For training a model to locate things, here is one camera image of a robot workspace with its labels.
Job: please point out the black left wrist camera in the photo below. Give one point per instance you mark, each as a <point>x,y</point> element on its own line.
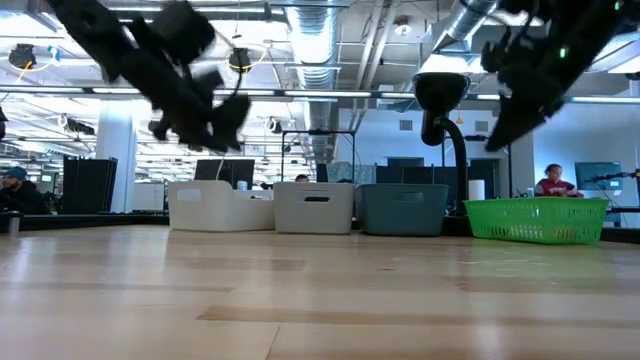
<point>182,30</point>

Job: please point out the silver smooth ventilation duct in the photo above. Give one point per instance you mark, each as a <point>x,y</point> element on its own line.
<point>467,20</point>

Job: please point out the black ceiling-mounted camera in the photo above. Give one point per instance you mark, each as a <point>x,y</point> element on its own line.
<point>240,59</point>
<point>22,55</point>

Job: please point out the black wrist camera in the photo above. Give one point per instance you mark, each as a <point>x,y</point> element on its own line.
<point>182,30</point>
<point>500,52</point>

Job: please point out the black metal rig frame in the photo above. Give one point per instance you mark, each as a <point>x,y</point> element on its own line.
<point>320,132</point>

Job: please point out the teal plastic bin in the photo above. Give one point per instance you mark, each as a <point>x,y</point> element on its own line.
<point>400,210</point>

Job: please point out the white plastic bin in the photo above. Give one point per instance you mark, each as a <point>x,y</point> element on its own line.
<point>220,210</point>

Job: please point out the black gooseneck desk lamp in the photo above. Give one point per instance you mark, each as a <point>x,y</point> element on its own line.
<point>440,92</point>

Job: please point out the white paper roll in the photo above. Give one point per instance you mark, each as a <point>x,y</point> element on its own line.
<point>476,190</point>

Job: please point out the green mesh plastic basket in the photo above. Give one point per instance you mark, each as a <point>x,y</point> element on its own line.
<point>535,220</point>

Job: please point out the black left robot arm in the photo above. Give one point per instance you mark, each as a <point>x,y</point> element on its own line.
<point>85,25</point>

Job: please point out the silver ribbed ventilation duct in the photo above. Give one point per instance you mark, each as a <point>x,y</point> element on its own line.
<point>315,40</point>

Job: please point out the black cabinet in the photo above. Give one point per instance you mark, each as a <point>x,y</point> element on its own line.
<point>90,185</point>

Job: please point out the grey plastic bin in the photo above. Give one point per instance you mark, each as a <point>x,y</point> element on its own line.
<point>312,215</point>

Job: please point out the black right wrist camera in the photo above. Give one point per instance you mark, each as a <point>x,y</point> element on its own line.
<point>500,52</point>

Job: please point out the person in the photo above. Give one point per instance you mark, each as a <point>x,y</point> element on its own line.
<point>22,197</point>
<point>555,186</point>
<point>301,178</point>

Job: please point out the grey wall monitor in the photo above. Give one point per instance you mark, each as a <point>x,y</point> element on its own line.
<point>597,175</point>

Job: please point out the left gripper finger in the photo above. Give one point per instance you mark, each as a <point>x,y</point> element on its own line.
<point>195,136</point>
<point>232,120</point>

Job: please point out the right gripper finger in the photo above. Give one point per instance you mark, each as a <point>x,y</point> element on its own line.
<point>530,117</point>
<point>502,125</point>

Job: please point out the black computer monitor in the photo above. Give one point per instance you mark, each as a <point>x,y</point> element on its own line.
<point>225,170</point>

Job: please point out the white ceiling sensor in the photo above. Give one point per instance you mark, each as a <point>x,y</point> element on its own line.
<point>402,26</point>

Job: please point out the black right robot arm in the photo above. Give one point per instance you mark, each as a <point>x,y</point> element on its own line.
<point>595,30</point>

